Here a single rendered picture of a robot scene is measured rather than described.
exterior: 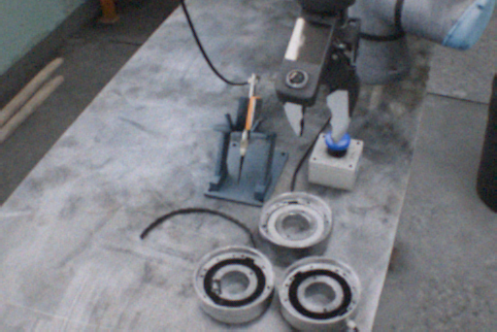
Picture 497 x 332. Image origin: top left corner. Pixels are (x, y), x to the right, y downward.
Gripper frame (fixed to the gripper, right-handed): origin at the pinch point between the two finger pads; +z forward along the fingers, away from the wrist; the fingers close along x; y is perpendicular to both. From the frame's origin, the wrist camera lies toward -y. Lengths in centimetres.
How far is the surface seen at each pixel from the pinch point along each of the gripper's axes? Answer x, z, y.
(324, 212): -1.8, 13.4, -0.5
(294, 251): 0.1, 13.3, -8.9
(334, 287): -6.5, 13.4, -13.0
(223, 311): 5.5, 12.7, -21.2
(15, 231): 42.1, 16.4, -16.5
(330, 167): -0.6, 12.3, 7.7
